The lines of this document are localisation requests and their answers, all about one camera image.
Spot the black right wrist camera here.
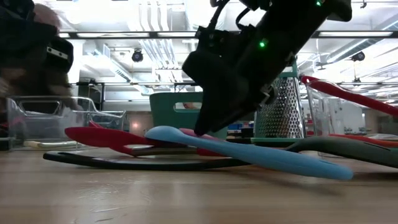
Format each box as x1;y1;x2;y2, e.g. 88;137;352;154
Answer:
195;24;249;60

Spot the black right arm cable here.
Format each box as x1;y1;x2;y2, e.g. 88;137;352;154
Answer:
210;0;249;32

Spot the cream-handled knife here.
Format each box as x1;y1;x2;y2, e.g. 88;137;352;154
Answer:
23;140;80;149

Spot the black metal table frame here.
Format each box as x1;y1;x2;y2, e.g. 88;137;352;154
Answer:
70;81;200;111

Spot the clear plastic bin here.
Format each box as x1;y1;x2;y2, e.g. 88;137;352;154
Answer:
300;74;398;147
5;95;127;151

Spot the dark grey slotted spoon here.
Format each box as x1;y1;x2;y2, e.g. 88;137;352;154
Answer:
42;136;398;171

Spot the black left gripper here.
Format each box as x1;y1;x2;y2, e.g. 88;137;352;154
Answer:
0;18;74;74

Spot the red silicone spatula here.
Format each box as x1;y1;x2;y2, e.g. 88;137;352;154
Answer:
300;75;398;118

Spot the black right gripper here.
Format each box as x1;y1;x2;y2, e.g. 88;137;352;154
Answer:
182;12;307;136

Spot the black ceiling spotlight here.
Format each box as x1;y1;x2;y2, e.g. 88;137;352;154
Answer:
131;48;144;63
350;50;366;62

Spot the teal metal box grater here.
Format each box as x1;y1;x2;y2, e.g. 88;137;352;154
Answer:
251;58;307;147

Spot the black ceiling light strip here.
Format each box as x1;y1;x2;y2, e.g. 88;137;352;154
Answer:
58;30;398;40

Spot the teal plastic bin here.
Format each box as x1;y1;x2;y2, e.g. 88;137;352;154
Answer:
149;91;231;140

